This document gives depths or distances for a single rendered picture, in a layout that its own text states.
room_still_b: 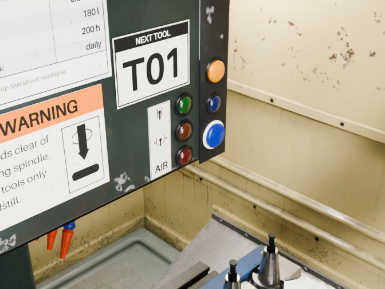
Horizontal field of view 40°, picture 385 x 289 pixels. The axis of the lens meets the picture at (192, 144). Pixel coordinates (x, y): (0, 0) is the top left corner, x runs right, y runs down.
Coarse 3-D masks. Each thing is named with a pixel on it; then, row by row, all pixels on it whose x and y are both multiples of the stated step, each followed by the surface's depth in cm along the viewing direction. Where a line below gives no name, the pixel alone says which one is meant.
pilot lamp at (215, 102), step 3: (216, 96) 61; (213, 99) 61; (216, 99) 61; (219, 99) 61; (210, 102) 60; (213, 102) 61; (216, 102) 61; (219, 102) 61; (210, 105) 61; (213, 105) 61; (216, 105) 61; (219, 105) 61; (210, 108) 61; (213, 108) 61; (216, 108) 61; (213, 111) 61
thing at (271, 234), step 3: (270, 234) 99; (273, 234) 99; (270, 237) 98; (273, 237) 98; (270, 240) 99; (273, 240) 99; (267, 243) 100; (270, 243) 99; (273, 243) 99; (267, 246) 100; (270, 246) 99; (273, 246) 99; (267, 249) 100; (270, 249) 100; (273, 249) 100
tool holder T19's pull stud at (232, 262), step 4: (232, 260) 92; (236, 260) 92; (232, 264) 91; (236, 264) 92; (232, 268) 92; (228, 272) 93; (232, 272) 93; (236, 272) 93; (228, 276) 93; (232, 276) 92; (236, 276) 93; (232, 280) 93
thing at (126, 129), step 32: (128, 0) 48; (160, 0) 51; (192, 0) 54; (128, 32) 49; (192, 32) 55; (192, 64) 57; (160, 96) 55; (192, 96) 59; (128, 128) 53; (128, 160) 55; (192, 160) 62; (96, 192) 53; (128, 192) 57; (32, 224) 49; (64, 224) 52; (0, 256) 48
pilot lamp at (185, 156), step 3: (186, 150) 60; (189, 150) 60; (183, 153) 60; (186, 153) 60; (189, 153) 60; (180, 156) 60; (183, 156) 60; (186, 156) 60; (189, 156) 60; (180, 159) 60; (183, 159) 60; (186, 159) 60; (189, 159) 61; (180, 162) 60; (183, 162) 60; (186, 162) 61
